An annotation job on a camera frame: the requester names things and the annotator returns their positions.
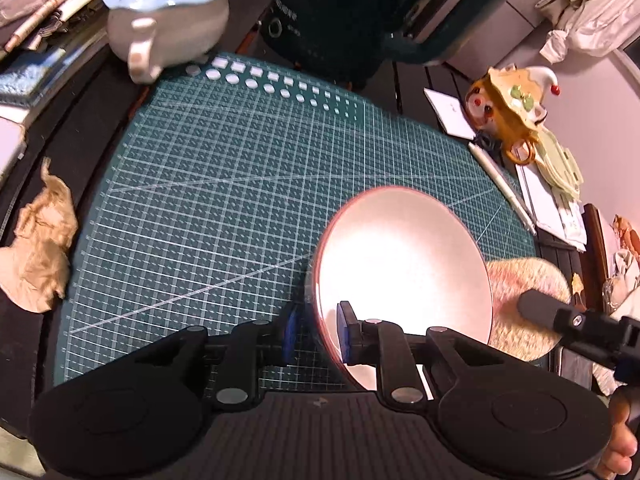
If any white bowl red rim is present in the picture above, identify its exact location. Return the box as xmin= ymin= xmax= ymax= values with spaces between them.
xmin=305 ymin=186 xmax=492 ymax=390

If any beige oval sponge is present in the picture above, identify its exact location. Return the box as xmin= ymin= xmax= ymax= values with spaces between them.
xmin=487 ymin=257 xmax=570 ymax=362

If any person right hand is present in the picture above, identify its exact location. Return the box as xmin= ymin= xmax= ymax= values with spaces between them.
xmin=596 ymin=387 xmax=638 ymax=479

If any white paper stack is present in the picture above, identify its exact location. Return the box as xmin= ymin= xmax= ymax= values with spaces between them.
xmin=515 ymin=165 xmax=587 ymax=252

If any green cutting mat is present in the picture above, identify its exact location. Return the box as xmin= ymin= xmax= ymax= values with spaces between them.
xmin=53 ymin=54 xmax=536 ymax=382

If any white pen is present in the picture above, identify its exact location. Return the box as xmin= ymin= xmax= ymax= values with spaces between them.
xmin=468 ymin=142 xmax=537 ymax=236

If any pale green container lid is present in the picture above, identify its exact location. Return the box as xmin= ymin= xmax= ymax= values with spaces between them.
xmin=536 ymin=125 xmax=584 ymax=202

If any crumpled brown paper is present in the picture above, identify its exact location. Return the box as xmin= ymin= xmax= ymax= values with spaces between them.
xmin=1 ymin=158 xmax=78 ymax=313

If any white card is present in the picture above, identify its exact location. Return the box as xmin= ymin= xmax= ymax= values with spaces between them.
xmin=423 ymin=88 xmax=476 ymax=141

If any orange pig teapot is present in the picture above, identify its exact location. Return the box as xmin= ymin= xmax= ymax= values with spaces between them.
xmin=463 ymin=64 xmax=561 ymax=166

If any white crumpled cloth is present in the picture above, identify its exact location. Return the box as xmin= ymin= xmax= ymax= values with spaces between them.
xmin=535 ymin=0 xmax=639 ymax=64

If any blue hat white teapot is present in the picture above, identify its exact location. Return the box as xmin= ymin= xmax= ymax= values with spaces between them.
xmin=103 ymin=0 xmax=230 ymax=84

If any blue patterned notebook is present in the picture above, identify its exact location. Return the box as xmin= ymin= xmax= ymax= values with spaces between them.
xmin=1 ymin=30 xmax=106 ymax=108

